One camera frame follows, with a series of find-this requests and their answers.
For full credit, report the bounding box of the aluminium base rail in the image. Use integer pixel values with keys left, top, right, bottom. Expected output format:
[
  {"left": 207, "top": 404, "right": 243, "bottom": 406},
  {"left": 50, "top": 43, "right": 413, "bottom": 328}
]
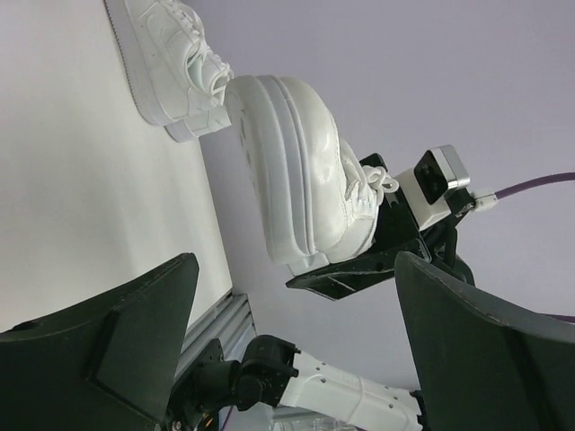
[{"left": 175, "top": 294, "right": 257, "bottom": 381}]

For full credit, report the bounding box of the white sneaker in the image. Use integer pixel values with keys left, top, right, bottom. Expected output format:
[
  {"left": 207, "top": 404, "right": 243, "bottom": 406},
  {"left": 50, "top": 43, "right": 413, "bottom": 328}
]
[
  {"left": 104, "top": 1, "right": 234, "bottom": 143},
  {"left": 225, "top": 75, "right": 399, "bottom": 270}
]

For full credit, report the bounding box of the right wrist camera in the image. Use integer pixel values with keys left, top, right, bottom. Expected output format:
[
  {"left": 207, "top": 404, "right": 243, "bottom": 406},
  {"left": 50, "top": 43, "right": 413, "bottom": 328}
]
[{"left": 395, "top": 145, "right": 471, "bottom": 232}]

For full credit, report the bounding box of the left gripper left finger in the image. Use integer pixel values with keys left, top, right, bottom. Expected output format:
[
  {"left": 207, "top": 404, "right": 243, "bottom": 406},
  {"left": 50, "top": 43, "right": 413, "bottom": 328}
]
[{"left": 1, "top": 253, "right": 199, "bottom": 430}]

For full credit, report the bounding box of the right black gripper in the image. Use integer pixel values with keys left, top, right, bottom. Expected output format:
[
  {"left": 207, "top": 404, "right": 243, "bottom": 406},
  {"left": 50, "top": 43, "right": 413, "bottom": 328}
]
[{"left": 285, "top": 153, "right": 473, "bottom": 302}]

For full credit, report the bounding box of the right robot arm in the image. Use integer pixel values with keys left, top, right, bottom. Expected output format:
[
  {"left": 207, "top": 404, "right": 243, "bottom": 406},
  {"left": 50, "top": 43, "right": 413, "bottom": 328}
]
[{"left": 163, "top": 146, "right": 474, "bottom": 430}]

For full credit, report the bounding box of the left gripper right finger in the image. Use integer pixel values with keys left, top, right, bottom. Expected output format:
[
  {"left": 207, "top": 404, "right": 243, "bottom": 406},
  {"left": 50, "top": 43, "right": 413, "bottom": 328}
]
[{"left": 394, "top": 252, "right": 574, "bottom": 430}]

